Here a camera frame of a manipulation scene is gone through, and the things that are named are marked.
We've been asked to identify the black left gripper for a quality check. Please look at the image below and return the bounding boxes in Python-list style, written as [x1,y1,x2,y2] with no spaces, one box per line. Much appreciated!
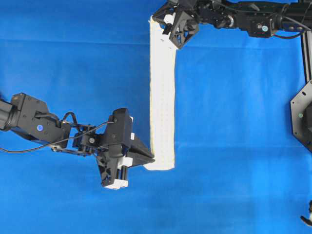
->
[96,108,155,190]

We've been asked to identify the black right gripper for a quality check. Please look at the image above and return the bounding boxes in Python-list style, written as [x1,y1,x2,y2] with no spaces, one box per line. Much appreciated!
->
[152,0,199,49]

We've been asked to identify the yellow checkered towel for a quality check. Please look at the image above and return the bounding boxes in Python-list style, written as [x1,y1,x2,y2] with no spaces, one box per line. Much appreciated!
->
[144,19,176,171]

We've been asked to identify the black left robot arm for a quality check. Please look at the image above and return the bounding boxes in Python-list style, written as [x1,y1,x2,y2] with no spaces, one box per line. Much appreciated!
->
[0,93,155,190]

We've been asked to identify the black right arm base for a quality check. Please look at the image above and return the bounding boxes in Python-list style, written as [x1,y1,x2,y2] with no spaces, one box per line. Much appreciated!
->
[290,81,312,153]

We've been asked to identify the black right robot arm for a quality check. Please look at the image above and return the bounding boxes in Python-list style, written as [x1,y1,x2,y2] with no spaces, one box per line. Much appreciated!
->
[152,0,312,49]

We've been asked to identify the blue table cloth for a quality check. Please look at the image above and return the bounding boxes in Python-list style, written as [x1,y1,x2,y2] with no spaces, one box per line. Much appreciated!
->
[0,0,312,234]

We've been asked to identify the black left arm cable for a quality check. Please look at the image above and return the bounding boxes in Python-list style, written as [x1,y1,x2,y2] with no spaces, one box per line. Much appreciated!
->
[0,111,115,154]

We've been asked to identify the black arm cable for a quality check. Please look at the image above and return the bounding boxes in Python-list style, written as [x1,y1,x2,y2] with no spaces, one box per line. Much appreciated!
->
[212,0,312,39]
[0,111,115,154]

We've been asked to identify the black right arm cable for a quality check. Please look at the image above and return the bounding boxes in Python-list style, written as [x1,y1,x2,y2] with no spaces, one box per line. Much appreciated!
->
[212,0,312,39]

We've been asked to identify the black aluminium frame rail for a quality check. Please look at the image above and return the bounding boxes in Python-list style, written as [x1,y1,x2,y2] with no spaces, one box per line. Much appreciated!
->
[301,31,312,83]

